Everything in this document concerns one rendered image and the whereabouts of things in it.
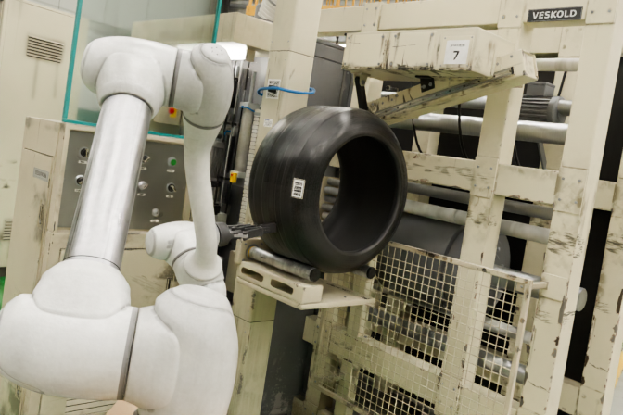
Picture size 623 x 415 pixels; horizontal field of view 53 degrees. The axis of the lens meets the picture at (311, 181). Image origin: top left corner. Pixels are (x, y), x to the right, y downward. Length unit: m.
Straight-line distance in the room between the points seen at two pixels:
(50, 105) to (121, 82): 3.90
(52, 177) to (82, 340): 1.29
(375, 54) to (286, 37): 0.34
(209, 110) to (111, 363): 0.61
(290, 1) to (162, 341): 1.63
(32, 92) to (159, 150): 2.78
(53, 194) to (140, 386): 1.30
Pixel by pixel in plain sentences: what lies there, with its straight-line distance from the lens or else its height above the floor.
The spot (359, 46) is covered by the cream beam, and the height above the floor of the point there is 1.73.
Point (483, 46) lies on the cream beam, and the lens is 2.18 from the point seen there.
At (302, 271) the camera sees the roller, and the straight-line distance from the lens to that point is 2.07.
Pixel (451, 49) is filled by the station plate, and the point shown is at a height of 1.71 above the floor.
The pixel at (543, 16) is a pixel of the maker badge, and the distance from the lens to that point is 2.41.
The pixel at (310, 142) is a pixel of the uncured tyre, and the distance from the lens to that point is 1.97.
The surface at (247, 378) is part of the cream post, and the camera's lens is 2.52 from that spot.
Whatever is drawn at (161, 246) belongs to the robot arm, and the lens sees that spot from 1.76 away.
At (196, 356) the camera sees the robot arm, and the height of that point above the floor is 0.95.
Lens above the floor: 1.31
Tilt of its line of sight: 3 degrees down
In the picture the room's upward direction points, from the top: 9 degrees clockwise
